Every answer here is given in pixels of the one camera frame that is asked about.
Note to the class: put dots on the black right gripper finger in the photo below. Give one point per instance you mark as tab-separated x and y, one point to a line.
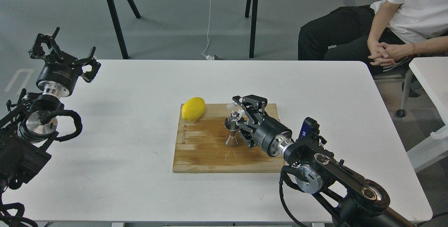
254	112
248	137

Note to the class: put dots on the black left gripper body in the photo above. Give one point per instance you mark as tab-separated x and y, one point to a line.
63	70

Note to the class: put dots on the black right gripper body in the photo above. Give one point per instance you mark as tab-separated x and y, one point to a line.
272	136

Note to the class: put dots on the steel double jigger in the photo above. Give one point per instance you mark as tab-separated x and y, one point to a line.
232	128

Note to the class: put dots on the small clear glass cup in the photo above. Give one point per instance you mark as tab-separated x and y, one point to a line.
234	112

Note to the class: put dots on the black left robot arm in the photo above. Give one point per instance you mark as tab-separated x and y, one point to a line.
38	119

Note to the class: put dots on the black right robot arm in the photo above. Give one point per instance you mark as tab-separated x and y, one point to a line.
350	199

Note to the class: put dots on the wooden cutting board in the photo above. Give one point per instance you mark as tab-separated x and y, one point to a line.
200	148

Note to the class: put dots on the yellow lemon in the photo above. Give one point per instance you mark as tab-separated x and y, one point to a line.
193	109

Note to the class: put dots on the office chair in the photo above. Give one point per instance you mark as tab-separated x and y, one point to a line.
411	88

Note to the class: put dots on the seated person white shirt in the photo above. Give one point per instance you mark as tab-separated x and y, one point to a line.
383	35

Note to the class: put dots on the white side table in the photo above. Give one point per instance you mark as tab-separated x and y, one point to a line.
432	73

